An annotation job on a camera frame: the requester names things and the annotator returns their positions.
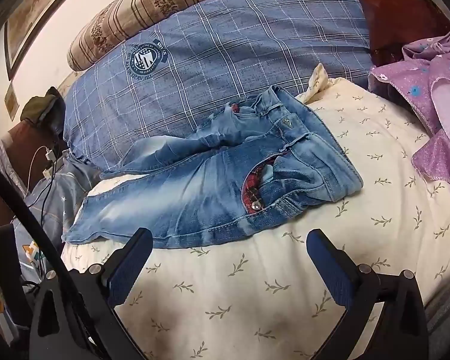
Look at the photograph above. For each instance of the grey star-print pillow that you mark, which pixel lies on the grey star-print pillow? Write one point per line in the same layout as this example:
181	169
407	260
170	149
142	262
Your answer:
56	195

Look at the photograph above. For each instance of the white charger plug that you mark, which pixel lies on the white charger plug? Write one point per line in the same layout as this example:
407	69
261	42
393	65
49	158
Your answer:
49	154

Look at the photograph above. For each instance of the beige striped bolster pillow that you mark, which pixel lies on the beige striped bolster pillow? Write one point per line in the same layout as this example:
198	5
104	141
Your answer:
142	7

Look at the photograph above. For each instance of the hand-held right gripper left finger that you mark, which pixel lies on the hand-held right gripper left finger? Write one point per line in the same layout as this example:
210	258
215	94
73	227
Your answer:
129	270

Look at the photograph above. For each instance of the blue denim pants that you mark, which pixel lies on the blue denim pants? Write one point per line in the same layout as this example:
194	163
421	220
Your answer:
195	195

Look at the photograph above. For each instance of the small wall label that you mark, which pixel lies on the small wall label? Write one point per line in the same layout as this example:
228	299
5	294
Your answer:
10	99

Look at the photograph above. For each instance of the purple floral garment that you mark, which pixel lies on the purple floral garment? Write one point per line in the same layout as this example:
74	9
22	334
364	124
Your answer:
435	93

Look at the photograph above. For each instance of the framed wall picture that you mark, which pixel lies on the framed wall picture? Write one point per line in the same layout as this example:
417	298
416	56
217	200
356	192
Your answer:
26	18

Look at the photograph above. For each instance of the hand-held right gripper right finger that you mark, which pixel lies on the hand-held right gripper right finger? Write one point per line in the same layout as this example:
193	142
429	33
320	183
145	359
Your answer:
328	270

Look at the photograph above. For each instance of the blue plaid quilt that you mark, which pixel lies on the blue plaid quilt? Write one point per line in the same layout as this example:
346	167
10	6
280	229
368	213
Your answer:
228	45

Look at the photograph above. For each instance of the olive green cap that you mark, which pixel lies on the olive green cap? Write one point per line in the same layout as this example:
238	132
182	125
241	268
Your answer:
35	107

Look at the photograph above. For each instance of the cream leaf-print blanket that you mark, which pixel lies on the cream leaf-print blanket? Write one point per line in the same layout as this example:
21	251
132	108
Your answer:
285	288

